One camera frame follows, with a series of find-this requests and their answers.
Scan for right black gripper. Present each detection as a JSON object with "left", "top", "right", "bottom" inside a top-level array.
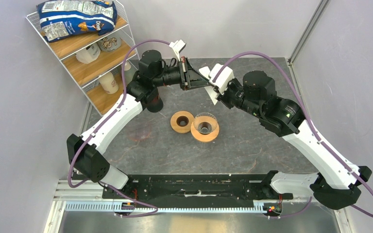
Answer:
[{"left": 214, "top": 77, "right": 263, "bottom": 118}]

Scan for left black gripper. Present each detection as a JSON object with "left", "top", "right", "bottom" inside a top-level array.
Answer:
[{"left": 152, "top": 56, "right": 211, "bottom": 91}]

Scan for white paper coffee filter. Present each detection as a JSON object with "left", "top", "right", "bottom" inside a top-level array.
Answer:
[{"left": 199, "top": 63, "right": 221, "bottom": 105}]

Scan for clear glass dripper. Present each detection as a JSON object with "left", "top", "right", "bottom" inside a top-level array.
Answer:
[{"left": 193, "top": 112, "right": 219, "bottom": 135}]

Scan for wooden ring stand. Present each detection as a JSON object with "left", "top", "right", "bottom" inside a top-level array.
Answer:
[
  {"left": 170, "top": 111, "right": 194, "bottom": 133},
  {"left": 191, "top": 124, "right": 220, "bottom": 143}
]

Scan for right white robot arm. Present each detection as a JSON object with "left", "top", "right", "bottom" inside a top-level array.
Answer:
[{"left": 211, "top": 70, "right": 372, "bottom": 210}]

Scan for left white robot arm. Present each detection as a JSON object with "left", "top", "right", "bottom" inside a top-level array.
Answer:
[{"left": 67, "top": 50, "right": 211, "bottom": 198}]

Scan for red black dripper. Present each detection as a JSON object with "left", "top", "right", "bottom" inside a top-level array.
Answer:
[{"left": 147, "top": 96, "right": 164, "bottom": 113}]

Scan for grey green bottle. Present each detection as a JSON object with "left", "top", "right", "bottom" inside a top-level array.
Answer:
[{"left": 123, "top": 61, "right": 137, "bottom": 86}]

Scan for cream white bottle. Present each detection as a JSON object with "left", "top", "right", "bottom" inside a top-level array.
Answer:
[{"left": 99, "top": 72, "right": 119, "bottom": 94}]

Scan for white plastic jug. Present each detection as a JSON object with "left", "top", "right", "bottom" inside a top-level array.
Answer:
[{"left": 75, "top": 43, "right": 101, "bottom": 64}]

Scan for blue Doritos chip bag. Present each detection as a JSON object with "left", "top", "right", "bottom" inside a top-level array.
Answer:
[{"left": 36, "top": 0, "right": 118, "bottom": 43}]

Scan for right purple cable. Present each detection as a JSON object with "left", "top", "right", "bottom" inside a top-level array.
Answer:
[{"left": 211, "top": 51, "right": 373, "bottom": 220}]

